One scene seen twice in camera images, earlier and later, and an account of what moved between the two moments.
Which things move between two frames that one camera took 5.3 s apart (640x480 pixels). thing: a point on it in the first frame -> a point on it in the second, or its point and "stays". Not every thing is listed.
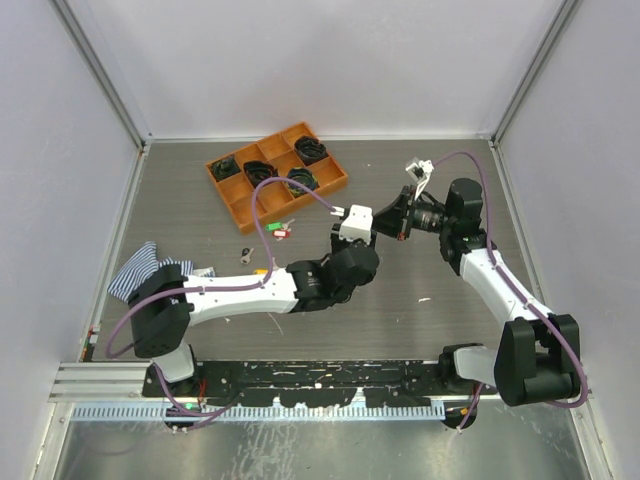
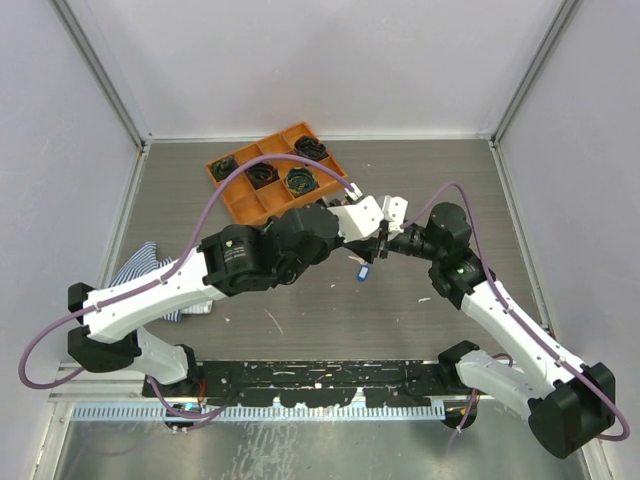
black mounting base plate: x=311 y=383 stays
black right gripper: x=393 y=220 -> x=385 y=241
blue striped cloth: x=143 y=262 stays
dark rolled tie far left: x=224 y=167 stays
